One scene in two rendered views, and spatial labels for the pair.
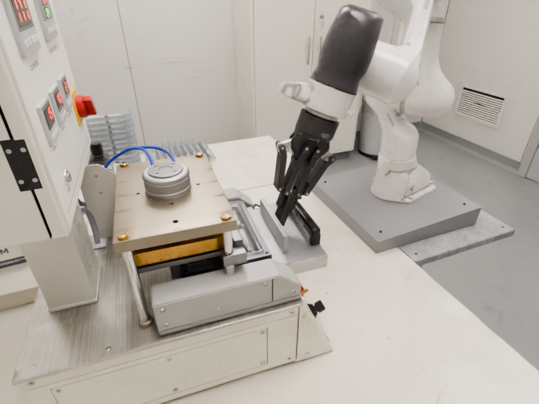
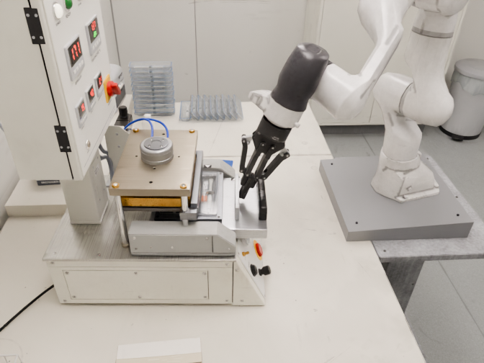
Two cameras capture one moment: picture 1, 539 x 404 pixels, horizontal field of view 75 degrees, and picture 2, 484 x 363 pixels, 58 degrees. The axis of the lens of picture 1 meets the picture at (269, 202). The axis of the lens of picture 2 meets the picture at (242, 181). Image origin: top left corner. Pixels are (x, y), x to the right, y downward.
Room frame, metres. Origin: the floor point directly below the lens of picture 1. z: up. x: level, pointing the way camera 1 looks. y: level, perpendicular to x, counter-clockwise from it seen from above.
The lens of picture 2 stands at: (-0.25, -0.28, 1.69)
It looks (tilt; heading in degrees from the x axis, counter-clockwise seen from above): 36 degrees down; 17
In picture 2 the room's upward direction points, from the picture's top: 2 degrees clockwise
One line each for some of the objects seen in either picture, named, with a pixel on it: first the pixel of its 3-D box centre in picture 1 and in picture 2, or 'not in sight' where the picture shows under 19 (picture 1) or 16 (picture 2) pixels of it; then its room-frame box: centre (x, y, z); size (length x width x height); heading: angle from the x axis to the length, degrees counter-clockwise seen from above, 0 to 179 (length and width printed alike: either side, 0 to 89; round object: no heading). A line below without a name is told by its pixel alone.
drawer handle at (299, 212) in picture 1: (301, 217); (261, 195); (0.63, -0.07, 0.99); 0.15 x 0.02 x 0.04; 19
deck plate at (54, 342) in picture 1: (164, 270); (150, 213); (0.54, 0.21, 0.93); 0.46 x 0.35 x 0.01; 109
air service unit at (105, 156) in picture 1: (105, 176); (126, 133); (0.72, 0.37, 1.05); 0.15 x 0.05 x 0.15; 19
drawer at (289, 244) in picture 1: (240, 237); (209, 201); (0.59, 0.06, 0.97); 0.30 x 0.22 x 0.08; 109
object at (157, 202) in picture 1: (151, 198); (147, 160); (0.56, 0.22, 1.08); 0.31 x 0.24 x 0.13; 19
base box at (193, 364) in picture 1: (189, 292); (169, 233); (0.57, 0.18, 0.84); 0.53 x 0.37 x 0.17; 109
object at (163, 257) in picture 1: (172, 207); (160, 168); (0.56, 0.18, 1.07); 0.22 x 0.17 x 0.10; 19
